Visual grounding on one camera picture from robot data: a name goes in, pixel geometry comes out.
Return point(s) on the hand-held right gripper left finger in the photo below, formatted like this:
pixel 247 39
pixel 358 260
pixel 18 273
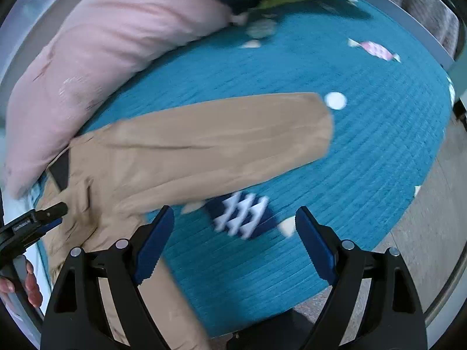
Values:
pixel 157 240

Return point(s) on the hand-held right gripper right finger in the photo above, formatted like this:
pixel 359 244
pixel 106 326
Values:
pixel 313 240

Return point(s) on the teal candy-print blanket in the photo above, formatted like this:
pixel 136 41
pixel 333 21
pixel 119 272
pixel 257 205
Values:
pixel 365 153

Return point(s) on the pink pillow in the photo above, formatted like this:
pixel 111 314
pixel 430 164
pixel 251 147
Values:
pixel 91 62

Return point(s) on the person's left hand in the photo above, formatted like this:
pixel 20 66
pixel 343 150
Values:
pixel 31 284

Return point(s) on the tan pants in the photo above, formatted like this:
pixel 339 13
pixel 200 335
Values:
pixel 182 146

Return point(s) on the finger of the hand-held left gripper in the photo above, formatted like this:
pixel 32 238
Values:
pixel 53 212

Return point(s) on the grey bed frame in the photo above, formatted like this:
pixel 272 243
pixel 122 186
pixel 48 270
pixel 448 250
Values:
pixel 419 25

